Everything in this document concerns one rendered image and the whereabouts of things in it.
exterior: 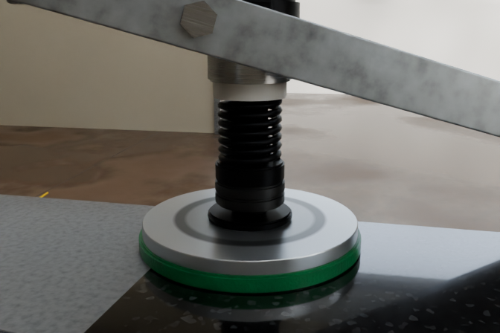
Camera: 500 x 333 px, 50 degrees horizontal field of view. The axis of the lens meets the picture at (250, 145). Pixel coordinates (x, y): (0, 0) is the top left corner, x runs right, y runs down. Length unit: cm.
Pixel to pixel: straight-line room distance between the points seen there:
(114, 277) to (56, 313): 7
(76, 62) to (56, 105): 53
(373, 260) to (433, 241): 8
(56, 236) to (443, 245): 39
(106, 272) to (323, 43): 28
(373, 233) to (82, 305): 30
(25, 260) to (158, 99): 506
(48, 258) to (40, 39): 559
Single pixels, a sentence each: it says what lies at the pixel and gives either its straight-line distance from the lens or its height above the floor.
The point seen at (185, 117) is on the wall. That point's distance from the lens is 551.
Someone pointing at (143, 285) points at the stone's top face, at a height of 83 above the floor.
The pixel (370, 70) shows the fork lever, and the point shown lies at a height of 100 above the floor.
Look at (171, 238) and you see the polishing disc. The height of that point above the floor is 85.
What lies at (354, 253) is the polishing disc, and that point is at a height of 84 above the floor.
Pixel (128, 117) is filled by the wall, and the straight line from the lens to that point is 573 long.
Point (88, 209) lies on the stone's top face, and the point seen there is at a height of 83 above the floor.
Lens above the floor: 104
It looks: 12 degrees down
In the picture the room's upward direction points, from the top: straight up
